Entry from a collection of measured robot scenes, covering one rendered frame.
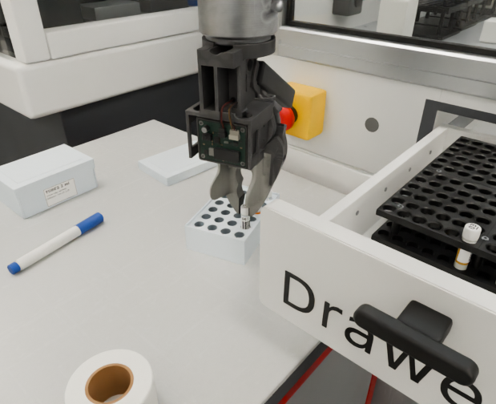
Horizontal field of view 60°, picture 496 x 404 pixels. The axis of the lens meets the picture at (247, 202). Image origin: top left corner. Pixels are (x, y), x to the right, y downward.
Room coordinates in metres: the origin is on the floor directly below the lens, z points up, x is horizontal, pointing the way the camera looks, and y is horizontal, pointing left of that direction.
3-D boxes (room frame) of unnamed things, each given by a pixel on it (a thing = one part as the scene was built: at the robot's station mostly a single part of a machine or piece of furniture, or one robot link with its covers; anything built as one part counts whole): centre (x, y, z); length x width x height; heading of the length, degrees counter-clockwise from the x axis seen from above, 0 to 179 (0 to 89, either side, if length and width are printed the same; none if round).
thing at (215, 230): (0.49, 0.02, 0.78); 0.12 x 0.08 x 0.04; 156
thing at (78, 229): (0.45, 0.25, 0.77); 0.14 x 0.02 x 0.02; 147
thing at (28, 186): (0.59, 0.32, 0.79); 0.13 x 0.09 x 0.05; 140
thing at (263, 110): (0.43, 0.01, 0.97); 0.09 x 0.08 x 0.12; 156
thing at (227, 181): (0.44, 0.03, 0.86); 0.06 x 0.03 x 0.09; 156
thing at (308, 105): (0.65, -0.08, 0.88); 0.07 x 0.05 x 0.07; 48
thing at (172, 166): (0.69, 0.12, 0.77); 0.13 x 0.09 x 0.02; 134
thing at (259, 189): (0.42, -0.01, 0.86); 0.06 x 0.03 x 0.09; 156
